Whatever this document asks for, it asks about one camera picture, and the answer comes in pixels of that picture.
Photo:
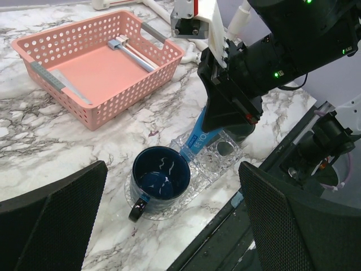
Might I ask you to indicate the white toothbrush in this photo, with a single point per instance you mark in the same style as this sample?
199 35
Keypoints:
125 41

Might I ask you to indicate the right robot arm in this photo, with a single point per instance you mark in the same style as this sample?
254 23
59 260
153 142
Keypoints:
304 36

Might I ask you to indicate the blue toothpaste tube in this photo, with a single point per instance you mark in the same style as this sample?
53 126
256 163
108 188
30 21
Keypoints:
197 139

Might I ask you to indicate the pink plastic basket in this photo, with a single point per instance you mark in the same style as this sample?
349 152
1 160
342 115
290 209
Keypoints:
75 65

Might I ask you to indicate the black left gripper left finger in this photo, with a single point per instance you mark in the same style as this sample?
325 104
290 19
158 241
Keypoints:
49 228

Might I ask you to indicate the white pvc pipe frame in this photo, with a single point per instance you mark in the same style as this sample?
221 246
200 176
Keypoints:
239 20

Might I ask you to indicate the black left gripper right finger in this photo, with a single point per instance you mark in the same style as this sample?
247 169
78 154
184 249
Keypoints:
295 230

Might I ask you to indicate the grey toothbrush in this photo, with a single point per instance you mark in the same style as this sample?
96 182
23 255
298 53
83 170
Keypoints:
115 45

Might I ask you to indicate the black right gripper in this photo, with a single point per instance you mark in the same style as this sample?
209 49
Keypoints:
235 84

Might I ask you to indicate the dark blue mug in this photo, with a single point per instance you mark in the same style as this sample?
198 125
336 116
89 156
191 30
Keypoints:
159 176

